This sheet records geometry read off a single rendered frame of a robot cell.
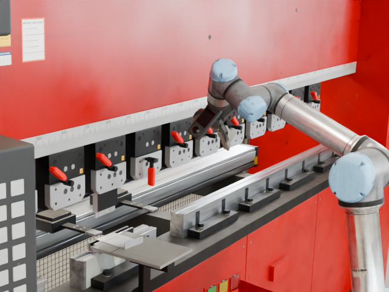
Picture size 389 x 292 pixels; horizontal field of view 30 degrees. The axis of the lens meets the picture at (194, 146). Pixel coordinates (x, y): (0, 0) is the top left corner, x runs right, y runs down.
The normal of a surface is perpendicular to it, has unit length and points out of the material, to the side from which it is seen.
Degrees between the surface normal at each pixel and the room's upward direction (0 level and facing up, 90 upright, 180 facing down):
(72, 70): 90
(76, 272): 90
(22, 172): 90
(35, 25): 90
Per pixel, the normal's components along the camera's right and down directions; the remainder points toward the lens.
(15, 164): 0.76, 0.18
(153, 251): 0.04, -0.97
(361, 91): -0.53, 0.18
